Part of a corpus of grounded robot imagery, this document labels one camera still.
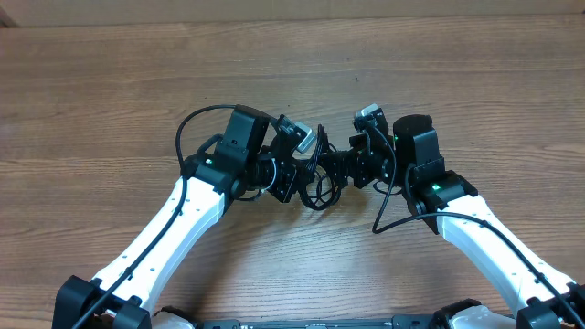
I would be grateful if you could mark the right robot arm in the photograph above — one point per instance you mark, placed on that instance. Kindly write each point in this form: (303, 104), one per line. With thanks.
(407, 155)

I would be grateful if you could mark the brown cardboard backdrop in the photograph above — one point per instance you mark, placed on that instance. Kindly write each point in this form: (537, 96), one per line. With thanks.
(63, 13)

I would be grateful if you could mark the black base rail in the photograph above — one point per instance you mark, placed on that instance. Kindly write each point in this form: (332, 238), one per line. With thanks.
(404, 321)

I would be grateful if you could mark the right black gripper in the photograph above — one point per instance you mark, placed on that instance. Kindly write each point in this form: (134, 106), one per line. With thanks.
(356, 158)

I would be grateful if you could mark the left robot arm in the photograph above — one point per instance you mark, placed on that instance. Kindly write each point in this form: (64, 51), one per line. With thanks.
(254, 153)

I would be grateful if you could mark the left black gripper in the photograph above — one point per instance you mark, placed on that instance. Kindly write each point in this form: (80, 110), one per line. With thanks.
(293, 172)

